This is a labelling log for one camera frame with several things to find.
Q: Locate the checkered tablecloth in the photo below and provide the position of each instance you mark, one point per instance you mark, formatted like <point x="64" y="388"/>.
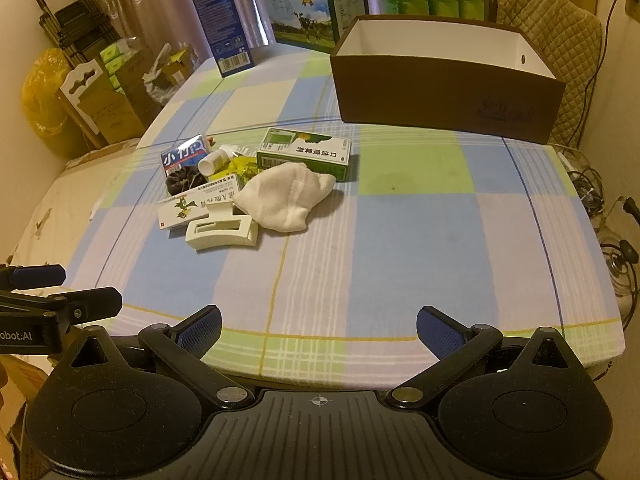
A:
<point x="485" y="229"/>

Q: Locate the brown cardboard carrier box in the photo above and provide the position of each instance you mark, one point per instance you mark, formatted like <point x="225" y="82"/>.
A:
<point x="103" y="114"/>

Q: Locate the floor fan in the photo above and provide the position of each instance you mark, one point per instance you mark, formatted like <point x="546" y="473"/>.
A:
<point x="622" y="261"/>

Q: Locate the blue tall carton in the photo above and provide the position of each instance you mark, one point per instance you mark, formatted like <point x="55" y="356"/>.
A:
<point x="225" y="35"/>

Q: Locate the dark brown scrunchie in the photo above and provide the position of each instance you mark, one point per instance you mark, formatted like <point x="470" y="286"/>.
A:
<point x="184" y="179"/>

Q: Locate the white sock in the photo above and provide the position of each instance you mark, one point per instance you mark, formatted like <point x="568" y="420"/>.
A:
<point x="280" y="198"/>

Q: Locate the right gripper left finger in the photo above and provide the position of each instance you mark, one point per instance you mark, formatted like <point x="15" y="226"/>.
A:
<point x="179" y="349"/>

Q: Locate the yellow plastic bag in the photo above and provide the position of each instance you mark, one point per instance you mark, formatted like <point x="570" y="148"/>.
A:
<point x="45" y="112"/>

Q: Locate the yellow crumpled wrapper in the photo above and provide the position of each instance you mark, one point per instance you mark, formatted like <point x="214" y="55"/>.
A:
<point x="245" y="167"/>

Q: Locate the open box with trash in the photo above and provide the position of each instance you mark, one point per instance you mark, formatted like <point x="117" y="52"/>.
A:
<point x="136" y="68"/>

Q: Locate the blue labelled floss box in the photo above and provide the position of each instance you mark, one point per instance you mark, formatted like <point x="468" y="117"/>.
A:
<point x="186" y="154"/>

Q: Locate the quilted beige chair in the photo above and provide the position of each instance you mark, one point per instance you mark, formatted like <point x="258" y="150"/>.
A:
<point x="571" y="40"/>

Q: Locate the cream bed sheet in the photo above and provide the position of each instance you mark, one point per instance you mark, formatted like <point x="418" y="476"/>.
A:
<point x="62" y="216"/>

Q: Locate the white hair claw clip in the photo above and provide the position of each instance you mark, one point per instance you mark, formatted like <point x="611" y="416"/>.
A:
<point x="222" y="227"/>

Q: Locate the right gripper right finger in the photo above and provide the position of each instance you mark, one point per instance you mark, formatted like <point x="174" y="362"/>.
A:
<point x="459" y="349"/>

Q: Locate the black folding step stool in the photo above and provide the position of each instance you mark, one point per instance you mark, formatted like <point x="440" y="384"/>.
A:
<point x="80" y="29"/>

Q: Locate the brown open cardboard box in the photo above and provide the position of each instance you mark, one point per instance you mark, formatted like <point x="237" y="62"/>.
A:
<point x="445" y="73"/>

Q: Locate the green white medicine box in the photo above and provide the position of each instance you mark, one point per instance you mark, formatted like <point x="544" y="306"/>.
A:
<point x="318" y="152"/>

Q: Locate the wall power socket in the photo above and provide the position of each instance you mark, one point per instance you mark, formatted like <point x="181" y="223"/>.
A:
<point x="632" y="9"/>

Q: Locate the milk carton with cow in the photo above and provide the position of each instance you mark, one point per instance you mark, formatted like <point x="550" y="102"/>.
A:
<point x="313" y="24"/>

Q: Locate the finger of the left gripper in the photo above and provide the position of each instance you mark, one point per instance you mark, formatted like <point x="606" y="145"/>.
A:
<point x="66" y="308"/>
<point x="31" y="277"/>

